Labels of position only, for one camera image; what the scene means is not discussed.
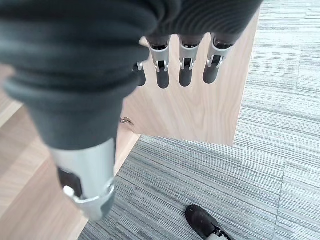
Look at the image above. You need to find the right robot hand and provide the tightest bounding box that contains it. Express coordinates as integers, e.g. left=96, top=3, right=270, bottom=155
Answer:
left=0, top=0, right=265, bottom=222

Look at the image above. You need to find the light wood office cabinet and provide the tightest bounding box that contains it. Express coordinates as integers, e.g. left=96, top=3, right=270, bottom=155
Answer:
left=0, top=63, right=141, bottom=240

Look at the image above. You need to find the wooden cabinet door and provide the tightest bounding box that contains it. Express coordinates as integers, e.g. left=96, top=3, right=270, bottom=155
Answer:
left=119, top=4, right=261, bottom=147

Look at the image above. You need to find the dark robot foot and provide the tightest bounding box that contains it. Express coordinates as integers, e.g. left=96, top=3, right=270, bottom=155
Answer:
left=184, top=204, right=238, bottom=240

